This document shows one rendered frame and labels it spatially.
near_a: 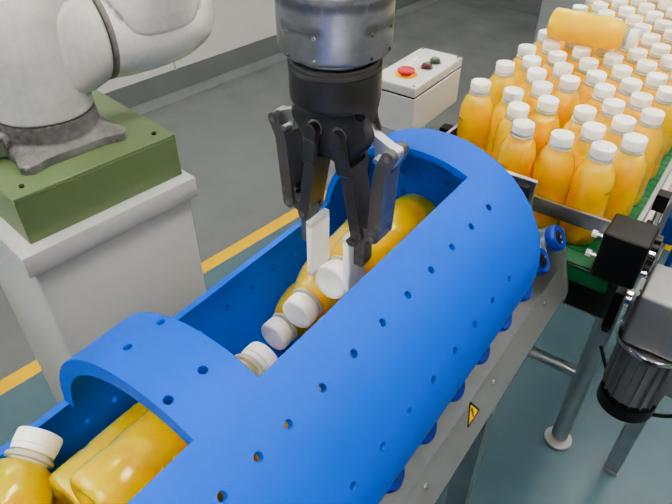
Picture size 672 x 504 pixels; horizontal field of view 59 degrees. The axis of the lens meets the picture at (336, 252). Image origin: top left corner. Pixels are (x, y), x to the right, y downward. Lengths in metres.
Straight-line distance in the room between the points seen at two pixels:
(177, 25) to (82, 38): 0.16
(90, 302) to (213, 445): 0.72
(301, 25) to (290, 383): 0.26
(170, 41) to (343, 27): 0.67
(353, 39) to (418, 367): 0.28
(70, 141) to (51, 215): 0.13
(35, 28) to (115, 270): 0.41
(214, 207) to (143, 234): 1.71
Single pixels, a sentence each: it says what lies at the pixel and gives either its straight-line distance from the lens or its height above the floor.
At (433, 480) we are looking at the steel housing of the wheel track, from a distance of 0.81.
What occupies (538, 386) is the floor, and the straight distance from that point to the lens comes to 2.10.
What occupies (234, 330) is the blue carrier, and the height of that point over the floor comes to 1.04.
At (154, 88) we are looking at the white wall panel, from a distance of 3.85.
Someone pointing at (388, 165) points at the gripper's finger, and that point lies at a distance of 0.48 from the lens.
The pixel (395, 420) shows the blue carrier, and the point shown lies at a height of 1.15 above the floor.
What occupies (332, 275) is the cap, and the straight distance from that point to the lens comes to 0.60.
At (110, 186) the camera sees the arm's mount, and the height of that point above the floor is 1.04.
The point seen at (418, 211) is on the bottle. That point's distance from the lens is 0.70.
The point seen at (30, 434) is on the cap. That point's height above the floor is 1.14.
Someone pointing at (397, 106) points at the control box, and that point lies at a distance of 1.21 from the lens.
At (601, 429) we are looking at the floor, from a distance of 2.06.
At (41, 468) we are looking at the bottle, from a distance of 0.57.
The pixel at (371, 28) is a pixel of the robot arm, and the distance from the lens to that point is 0.44.
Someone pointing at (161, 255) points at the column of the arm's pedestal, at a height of 0.87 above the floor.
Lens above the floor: 1.57
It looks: 39 degrees down
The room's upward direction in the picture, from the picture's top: straight up
